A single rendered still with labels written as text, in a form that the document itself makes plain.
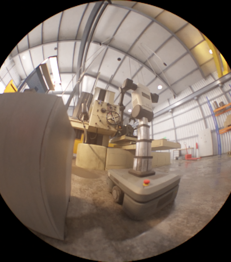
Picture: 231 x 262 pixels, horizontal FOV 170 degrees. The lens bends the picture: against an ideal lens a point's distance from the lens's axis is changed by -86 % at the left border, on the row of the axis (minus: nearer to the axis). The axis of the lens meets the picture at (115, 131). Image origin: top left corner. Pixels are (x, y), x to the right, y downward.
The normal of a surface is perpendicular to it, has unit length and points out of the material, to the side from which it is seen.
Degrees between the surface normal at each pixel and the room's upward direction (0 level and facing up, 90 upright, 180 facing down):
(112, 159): 90
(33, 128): 90
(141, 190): 41
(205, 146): 90
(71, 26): 169
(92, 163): 90
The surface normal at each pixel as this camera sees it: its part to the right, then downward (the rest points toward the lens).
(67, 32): 0.08, 0.97
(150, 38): -0.27, 0.90
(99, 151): 0.40, -0.23
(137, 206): -0.57, -0.29
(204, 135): -0.91, -0.20
